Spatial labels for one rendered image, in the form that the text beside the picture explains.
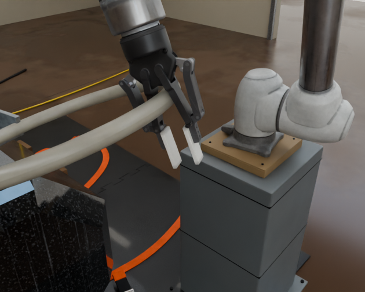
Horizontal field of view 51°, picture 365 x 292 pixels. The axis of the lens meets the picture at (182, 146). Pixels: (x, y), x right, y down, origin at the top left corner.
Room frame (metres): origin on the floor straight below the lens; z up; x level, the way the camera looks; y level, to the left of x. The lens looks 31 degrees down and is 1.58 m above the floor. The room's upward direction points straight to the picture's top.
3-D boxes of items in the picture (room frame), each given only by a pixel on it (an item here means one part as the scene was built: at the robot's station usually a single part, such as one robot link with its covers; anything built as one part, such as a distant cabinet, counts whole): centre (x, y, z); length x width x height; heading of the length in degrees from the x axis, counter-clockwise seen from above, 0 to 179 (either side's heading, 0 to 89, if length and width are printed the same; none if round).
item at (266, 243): (1.26, -0.27, 0.40); 0.50 x 0.50 x 0.80; 49
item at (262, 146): (1.27, -0.25, 0.86); 0.22 x 0.18 x 0.06; 59
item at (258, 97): (1.25, -0.28, 1.00); 0.18 x 0.16 x 0.22; 57
